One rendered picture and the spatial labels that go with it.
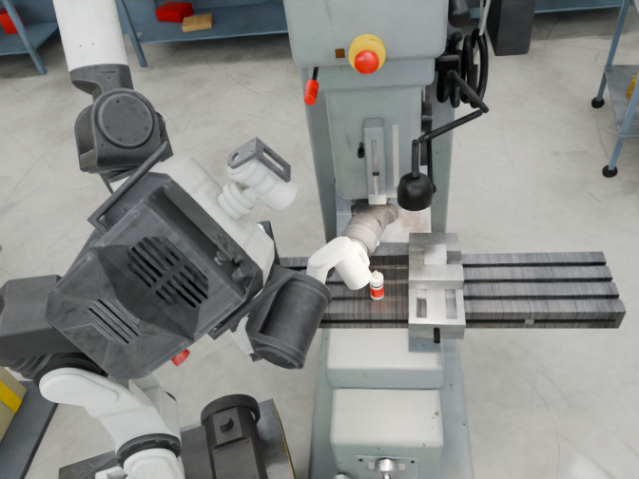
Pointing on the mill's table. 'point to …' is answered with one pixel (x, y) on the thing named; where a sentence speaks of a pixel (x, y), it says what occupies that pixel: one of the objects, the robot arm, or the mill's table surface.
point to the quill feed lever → (430, 140)
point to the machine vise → (437, 302)
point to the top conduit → (458, 13)
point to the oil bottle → (377, 285)
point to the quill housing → (348, 179)
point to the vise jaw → (435, 277)
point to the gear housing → (413, 73)
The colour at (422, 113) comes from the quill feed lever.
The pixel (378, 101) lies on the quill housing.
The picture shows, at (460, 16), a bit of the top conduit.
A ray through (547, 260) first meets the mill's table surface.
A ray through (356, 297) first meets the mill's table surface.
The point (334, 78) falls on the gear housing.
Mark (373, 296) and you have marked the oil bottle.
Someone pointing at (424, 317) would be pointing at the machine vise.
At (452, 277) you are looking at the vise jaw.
